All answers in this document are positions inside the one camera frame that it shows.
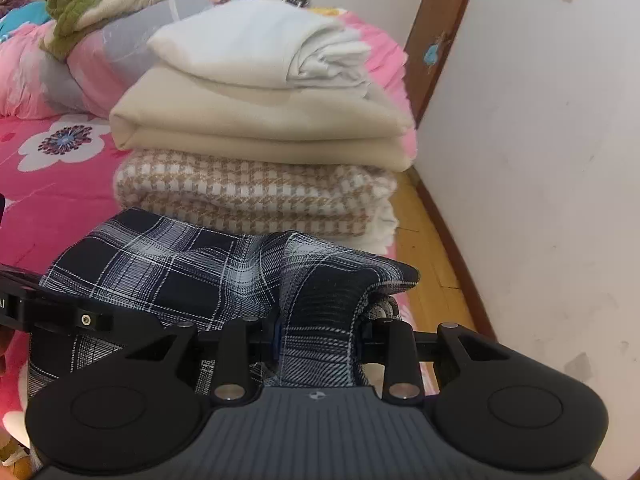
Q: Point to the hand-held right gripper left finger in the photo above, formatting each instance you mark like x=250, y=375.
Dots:
x=276, y=335

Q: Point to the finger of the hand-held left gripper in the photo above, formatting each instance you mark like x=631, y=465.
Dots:
x=75, y=317

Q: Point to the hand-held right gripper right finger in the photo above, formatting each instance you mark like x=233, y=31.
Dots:
x=372, y=342

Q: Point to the black white plaid pants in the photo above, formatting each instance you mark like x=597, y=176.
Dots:
x=175, y=270

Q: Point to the ivory folded garment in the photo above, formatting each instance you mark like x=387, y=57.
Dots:
x=385, y=230

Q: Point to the pink floral bed blanket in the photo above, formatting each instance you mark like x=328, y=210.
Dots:
x=50, y=185

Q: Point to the pink checked folded garment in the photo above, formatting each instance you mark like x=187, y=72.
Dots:
x=225, y=190

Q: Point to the cream folded sweater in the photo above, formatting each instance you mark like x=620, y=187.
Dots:
x=250, y=120

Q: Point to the pink floral duvet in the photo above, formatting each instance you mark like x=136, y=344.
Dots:
x=30, y=80

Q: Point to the blue door sticker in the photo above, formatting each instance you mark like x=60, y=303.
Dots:
x=435, y=52

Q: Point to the white folded garment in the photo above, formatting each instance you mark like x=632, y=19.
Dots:
x=240, y=40

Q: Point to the green cream fleece blanket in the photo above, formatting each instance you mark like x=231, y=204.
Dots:
x=80, y=10

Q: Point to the brown wooden door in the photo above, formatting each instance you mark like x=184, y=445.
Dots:
x=440, y=10

